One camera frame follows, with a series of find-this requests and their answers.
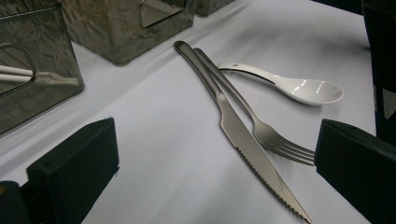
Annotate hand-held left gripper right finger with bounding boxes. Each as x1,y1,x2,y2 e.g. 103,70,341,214
314,119,396,224

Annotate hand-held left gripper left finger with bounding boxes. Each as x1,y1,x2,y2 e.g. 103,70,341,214
26,117,120,224

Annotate white ceramic spoon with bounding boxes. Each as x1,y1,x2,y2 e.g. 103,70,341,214
218,61,345,106

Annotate steel fork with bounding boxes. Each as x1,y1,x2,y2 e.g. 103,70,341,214
192,47,316,167

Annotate white chopstick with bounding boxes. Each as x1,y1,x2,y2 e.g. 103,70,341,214
0,64,64,80
0,74,78,87

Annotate steel table knife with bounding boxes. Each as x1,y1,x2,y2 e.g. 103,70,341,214
173,40,313,224

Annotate smoky clear plastic bin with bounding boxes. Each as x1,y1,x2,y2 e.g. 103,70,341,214
0,0,86,138
194,0,236,17
59,0,197,67

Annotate white table cover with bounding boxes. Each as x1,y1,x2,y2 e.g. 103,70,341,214
0,0,379,224

